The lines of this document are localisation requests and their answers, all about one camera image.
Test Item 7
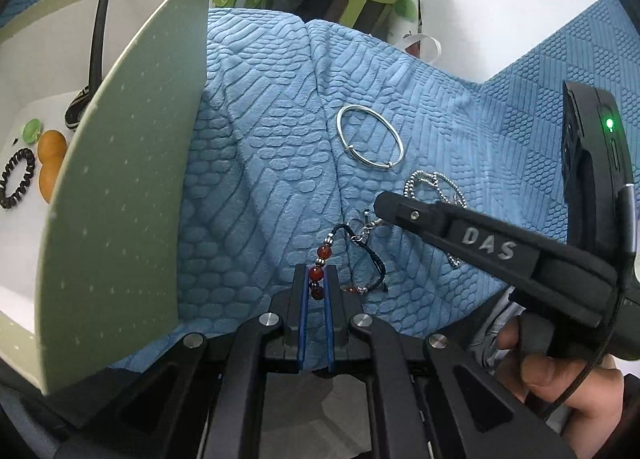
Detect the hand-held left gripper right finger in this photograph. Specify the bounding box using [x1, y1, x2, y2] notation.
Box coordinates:
[324, 264, 576, 459]

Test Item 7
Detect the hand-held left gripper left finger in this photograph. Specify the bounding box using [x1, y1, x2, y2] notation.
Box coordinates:
[60, 264, 308, 459]

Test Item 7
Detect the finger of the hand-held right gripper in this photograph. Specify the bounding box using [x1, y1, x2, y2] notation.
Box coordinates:
[374, 190, 542, 291]

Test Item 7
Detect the silver ball chain necklace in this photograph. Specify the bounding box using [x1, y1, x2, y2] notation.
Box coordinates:
[404, 170, 469, 270]

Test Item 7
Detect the red bead cord bracelet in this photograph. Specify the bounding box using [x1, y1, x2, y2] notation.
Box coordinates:
[309, 209, 392, 303]

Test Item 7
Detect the silver bangle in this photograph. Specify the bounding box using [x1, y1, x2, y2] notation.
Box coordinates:
[335, 105, 404, 171]

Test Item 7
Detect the pale green cardboard box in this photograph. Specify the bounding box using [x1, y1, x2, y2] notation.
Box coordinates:
[0, 0, 217, 397]

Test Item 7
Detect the wooden gourd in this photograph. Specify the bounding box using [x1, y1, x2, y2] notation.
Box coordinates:
[38, 130, 69, 205]

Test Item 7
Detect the black spiral hair tie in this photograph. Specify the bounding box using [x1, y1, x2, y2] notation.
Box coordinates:
[0, 147, 37, 210]

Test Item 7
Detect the black headband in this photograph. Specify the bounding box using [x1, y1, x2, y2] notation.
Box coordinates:
[64, 0, 122, 132]

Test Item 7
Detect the person's right hand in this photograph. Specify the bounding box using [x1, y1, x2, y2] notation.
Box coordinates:
[497, 318, 627, 438]

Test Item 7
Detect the blue check-pattern chair cover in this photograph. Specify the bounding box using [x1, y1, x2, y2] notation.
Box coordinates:
[305, 0, 640, 340]

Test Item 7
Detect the blue scale-pattern chair cover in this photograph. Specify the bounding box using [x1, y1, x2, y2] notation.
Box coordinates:
[0, 0, 347, 372]

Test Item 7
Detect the black cable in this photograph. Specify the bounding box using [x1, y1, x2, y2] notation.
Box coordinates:
[542, 183, 640, 417]

